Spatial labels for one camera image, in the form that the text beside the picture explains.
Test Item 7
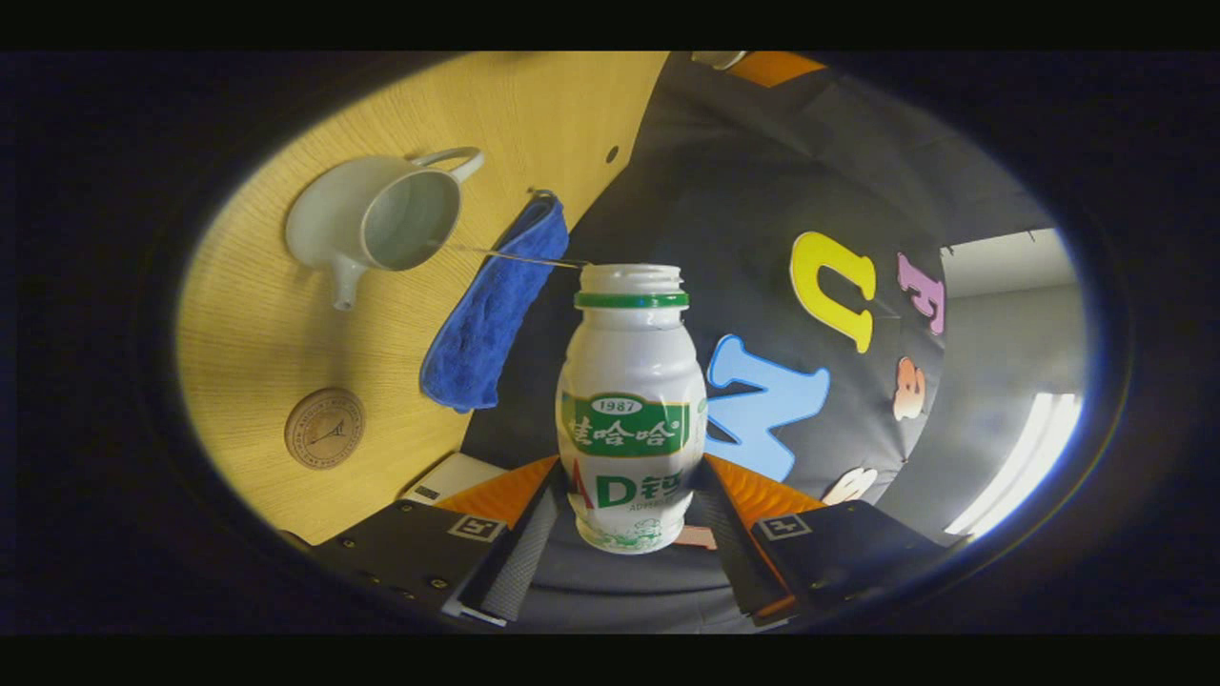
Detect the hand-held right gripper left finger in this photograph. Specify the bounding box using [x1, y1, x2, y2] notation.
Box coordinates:
[286, 455, 571, 630]

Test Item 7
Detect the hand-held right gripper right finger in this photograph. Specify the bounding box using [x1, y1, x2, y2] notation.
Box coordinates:
[693, 454, 954, 627]

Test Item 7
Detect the white green label water bottle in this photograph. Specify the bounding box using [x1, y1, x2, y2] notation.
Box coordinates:
[556, 264, 708, 555]

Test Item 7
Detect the round brown coaster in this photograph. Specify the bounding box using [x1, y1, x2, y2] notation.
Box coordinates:
[284, 388, 366, 471]

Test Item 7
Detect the white ceramic teacup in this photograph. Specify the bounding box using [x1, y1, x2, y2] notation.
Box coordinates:
[285, 147, 485, 312]

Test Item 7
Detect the white toaster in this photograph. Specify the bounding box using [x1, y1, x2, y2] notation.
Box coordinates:
[398, 453, 508, 507]

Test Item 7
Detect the black backdrop cloth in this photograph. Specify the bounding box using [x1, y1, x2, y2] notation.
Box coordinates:
[457, 52, 1061, 635]

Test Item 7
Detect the blue towel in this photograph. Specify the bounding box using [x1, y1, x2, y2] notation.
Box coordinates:
[420, 189, 570, 414]

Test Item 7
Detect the ceiling light panel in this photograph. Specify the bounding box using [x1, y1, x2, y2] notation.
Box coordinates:
[944, 393, 1085, 539]

